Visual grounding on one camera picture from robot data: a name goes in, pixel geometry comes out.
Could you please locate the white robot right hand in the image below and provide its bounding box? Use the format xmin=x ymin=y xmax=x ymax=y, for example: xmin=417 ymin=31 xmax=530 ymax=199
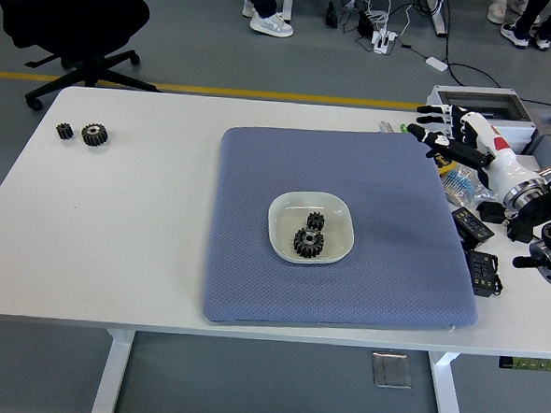
xmin=403 ymin=101 xmax=544 ymax=195

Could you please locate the large dark metal gear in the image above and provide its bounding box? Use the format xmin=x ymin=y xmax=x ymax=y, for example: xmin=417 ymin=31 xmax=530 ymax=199
xmin=81 ymin=121 xmax=111 ymax=150
xmin=292 ymin=225 xmax=327 ymax=262

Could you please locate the black box device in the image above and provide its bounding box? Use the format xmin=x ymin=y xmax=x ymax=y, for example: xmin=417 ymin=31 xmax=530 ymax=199
xmin=357 ymin=8 xmax=376 ymax=36

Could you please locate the clear bag of parts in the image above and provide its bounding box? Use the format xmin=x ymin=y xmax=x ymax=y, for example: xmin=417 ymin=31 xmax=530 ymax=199
xmin=442 ymin=160 xmax=504 ymax=208

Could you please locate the yellow tape measure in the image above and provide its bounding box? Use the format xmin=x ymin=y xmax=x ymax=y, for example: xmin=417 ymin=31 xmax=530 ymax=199
xmin=432 ymin=152 xmax=463 ymax=178

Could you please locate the black digital controller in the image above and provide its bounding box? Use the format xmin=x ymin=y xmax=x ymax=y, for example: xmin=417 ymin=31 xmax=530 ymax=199
xmin=464 ymin=249 xmax=507 ymax=299
xmin=449 ymin=206 xmax=497 ymax=243

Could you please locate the person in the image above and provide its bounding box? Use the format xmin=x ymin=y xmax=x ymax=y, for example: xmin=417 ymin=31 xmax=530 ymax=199
xmin=233 ymin=0 xmax=297 ymax=39
xmin=486 ymin=0 xmax=542 ymax=27
xmin=499 ymin=0 xmax=551 ymax=52

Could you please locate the white desk leg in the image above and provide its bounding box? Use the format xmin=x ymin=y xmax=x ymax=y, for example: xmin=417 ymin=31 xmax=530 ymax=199
xmin=423 ymin=0 xmax=451 ymax=38

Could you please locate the white power strip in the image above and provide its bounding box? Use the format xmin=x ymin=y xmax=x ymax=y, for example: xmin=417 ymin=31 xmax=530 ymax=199
xmin=371 ymin=28 xmax=401 ymax=57

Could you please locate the white square dish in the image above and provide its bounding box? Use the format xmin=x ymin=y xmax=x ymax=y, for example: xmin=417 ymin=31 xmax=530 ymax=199
xmin=265 ymin=188 xmax=358 ymax=267

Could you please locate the metal floor plate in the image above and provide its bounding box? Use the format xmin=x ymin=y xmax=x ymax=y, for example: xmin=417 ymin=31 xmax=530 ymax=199
xmin=369 ymin=351 xmax=415 ymax=390

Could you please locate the white table leg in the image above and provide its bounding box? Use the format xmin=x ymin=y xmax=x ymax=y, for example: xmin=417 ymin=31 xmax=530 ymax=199
xmin=89 ymin=328 xmax=137 ymax=413
xmin=424 ymin=349 xmax=473 ymax=413

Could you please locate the blue-grey quilted mat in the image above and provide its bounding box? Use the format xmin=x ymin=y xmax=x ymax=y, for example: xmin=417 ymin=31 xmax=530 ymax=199
xmin=201 ymin=121 xmax=491 ymax=342

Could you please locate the black office chair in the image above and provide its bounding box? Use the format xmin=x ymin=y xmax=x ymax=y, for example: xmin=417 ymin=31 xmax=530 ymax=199
xmin=0 ymin=0 xmax=167 ymax=119

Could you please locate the grey electrical enclosure box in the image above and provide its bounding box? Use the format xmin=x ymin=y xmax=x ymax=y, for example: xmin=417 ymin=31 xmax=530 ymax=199
xmin=421 ymin=83 xmax=541 ymax=158

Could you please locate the black floor cable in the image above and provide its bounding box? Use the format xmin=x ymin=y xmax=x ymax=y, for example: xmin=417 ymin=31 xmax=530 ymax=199
xmin=434 ymin=0 xmax=509 ymax=90

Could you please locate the white cable bundle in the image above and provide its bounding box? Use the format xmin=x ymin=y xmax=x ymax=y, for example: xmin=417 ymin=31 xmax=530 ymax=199
xmin=360 ymin=0 xmax=414 ymax=37

